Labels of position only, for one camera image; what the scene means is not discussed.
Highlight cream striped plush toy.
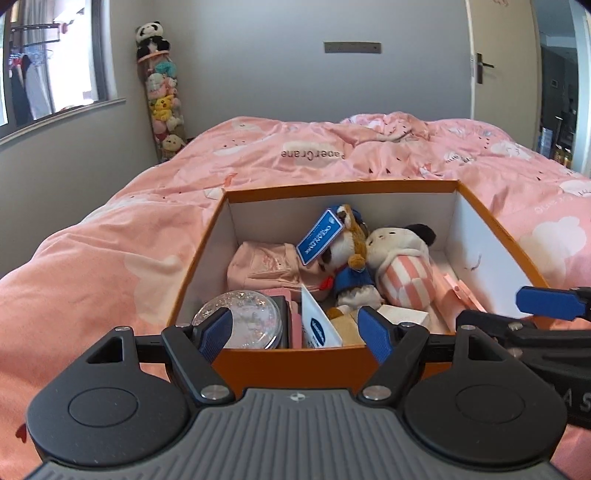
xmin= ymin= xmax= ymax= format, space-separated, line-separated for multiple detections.
xmin=365 ymin=224 xmax=437 ymax=309

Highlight white door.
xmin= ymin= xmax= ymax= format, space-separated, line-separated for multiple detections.
xmin=465 ymin=0 xmax=541 ymax=151

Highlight panda plush toy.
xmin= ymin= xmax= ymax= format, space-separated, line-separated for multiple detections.
xmin=135 ymin=21 xmax=171 ymax=58

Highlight blue hang tag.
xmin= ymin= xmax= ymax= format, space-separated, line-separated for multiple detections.
xmin=295 ymin=208 xmax=345 ymax=266

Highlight brown dog plush toy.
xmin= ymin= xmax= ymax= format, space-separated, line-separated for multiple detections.
xmin=318 ymin=205 xmax=384 ymax=310

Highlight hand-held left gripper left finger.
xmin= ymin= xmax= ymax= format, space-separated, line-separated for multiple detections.
xmin=69 ymin=307 xmax=236 ymax=406

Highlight salmon pink plastic gadget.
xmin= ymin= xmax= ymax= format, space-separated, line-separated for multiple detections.
xmin=434 ymin=272 xmax=485 ymax=333

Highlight gold textured box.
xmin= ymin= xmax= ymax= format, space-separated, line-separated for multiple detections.
xmin=327 ymin=308 xmax=368 ymax=347

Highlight white small box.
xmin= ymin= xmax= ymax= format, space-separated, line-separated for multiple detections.
xmin=376 ymin=305 xmax=430 ymax=330

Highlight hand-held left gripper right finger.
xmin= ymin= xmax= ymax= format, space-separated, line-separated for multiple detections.
xmin=357 ymin=305 xmax=527 ymax=406

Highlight grey wall plate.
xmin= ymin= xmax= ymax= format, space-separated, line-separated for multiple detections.
xmin=324 ymin=41 xmax=382 ymax=55

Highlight clear hanging plush toy holder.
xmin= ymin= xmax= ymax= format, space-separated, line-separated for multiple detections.
xmin=137 ymin=52 xmax=188 ymax=163

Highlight clear glitter snow globe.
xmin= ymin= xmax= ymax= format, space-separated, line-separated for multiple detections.
xmin=191 ymin=291 xmax=283 ymax=349

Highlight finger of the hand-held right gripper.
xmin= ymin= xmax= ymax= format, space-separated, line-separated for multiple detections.
xmin=516 ymin=285 xmax=591 ymax=320
xmin=456 ymin=310 xmax=591 ymax=365

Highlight yellow plush toy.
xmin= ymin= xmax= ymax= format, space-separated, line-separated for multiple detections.
xmin=152 ymin=95 xmax=181 ymax=121

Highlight window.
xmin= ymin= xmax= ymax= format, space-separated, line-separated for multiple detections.
xmin=0 ymin=0 xmax=126 ymax=144

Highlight pink fabric pouch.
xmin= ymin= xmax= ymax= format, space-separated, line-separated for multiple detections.
xmin=227 ymin=241 xmax=305 ymax=291

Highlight hanging clothes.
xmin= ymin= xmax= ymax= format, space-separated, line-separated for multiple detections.
xmin=7 ymin=53 xmax=51 ymax=123

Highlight pink leather key case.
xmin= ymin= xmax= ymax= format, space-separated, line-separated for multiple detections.
xmin=264 ymin=287 xmax=304 ymax=303

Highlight dark grey flat box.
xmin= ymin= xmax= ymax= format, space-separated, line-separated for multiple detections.
xmin=272 ymin=295 xmax=303 ymax=349

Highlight pink printed blanket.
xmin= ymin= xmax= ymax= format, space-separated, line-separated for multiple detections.
xmin=0 ymin=111 xmax=591 ymax=480

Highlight dark door handle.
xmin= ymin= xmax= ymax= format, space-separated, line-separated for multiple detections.
xmin=471 ymin=53 xmax=495 ymax=85

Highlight orange cardboard box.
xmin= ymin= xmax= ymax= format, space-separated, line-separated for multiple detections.
xmin=166 ymin=179 xmax=552 ymax=402

